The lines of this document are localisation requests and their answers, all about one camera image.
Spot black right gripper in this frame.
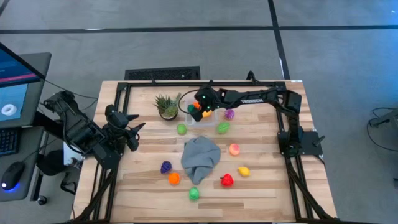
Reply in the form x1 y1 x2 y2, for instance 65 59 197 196
189 84 225 123

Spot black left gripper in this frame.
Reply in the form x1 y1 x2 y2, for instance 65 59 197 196
104 103 147 153

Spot oval green toy vegetable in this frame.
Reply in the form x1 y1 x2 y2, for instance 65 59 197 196
216 122 231 135

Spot purple toy grapes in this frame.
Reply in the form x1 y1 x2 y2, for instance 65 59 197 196
160 161 173 175

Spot orange toy pumpkin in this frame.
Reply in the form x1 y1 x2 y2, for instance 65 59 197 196
168 172 182 186

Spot red toy strawberry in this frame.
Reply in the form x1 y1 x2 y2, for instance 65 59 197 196
220 173 234 188

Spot clear plastic tupperware container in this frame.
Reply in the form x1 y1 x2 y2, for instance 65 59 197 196
185 98 219 127

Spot potted succulent plant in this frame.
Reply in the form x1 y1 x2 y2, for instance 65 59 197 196
154 92 182 121

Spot grey cloth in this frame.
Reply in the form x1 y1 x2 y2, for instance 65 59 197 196
180 135 222 185

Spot black floor vent grille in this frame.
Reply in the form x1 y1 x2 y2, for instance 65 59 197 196
124 65 201 81

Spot smooth green toy fruit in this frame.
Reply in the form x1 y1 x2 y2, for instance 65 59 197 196
188 186 200 202

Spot black office chair base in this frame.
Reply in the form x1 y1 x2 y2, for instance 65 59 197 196
36 149 82 206

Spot grey desk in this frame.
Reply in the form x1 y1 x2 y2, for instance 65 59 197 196
0 52 52 129

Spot grey keyboard tray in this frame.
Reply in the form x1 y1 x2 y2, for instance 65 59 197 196
0 126 45 203

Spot black keyboard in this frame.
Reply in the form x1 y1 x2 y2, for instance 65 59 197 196
0 128 20 157

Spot black computer mouse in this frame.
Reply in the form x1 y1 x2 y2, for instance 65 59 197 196
1 161 26 191

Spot white tape roll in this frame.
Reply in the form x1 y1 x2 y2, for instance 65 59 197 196
1 104 17 117

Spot computer monitor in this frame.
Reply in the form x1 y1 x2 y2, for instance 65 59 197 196
0 42 46 86

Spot grey stand foot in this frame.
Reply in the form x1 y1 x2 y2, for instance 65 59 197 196
368 108 398 128

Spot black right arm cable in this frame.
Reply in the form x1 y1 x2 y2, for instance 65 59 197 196
178 89 203 114

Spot black aluminium table frame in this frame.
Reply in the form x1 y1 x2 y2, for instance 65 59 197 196
70 78 340 224

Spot black curved frame handle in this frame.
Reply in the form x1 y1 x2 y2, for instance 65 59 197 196
246 70 261 84

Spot black floor cable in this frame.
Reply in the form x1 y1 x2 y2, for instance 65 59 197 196
366 107 398 153

